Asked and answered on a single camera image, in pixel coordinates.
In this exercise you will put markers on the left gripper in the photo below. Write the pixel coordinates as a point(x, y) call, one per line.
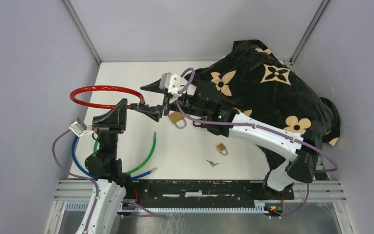
point(114, 120)

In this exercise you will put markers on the blue cable lock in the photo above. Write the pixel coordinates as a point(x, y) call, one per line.
point(75, 160)

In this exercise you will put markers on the green cable lock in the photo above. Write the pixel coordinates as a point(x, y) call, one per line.
point(146, 160)

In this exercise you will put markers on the black floral blanket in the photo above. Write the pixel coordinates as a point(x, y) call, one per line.
point(254, 82)

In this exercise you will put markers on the large brass padlock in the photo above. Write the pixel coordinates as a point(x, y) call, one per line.
point(178, 120)

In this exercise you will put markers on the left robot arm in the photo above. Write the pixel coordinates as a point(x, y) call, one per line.
point(110, 183)

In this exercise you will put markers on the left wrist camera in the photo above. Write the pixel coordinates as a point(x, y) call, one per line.
point(79, 128)

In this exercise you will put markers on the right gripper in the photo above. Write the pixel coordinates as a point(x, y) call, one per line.
point(153, 112)

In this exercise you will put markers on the small padlock keys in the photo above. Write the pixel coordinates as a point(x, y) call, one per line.
point(213, 164)

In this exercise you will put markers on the red cable lock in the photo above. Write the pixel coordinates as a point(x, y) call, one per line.
point(94, 88)

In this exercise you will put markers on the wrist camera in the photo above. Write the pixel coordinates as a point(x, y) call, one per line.
point(170, 84)
point(79, 128)

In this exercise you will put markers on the small brass padlock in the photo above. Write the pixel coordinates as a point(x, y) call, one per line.
point(221, 149)

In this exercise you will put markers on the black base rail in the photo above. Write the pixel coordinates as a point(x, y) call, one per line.
point(151, 193)

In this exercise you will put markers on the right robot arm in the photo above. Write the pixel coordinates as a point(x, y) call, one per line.
point(204, 107)

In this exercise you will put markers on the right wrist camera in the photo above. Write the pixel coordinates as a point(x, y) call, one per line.
point(170, 84)

